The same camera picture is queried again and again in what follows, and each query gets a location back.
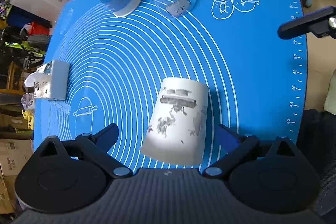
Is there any white printed paper cup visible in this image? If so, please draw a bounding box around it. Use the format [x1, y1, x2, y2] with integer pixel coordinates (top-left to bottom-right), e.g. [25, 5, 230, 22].
[141, 77, 209, 166]

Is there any blue silicone baking mat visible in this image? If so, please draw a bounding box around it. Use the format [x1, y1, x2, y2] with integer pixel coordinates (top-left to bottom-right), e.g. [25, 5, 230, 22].
[33, 0, 307, 169]

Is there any white tissue box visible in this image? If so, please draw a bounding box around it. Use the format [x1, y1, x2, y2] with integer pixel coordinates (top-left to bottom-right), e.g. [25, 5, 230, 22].
[24, 60, 70, 101]

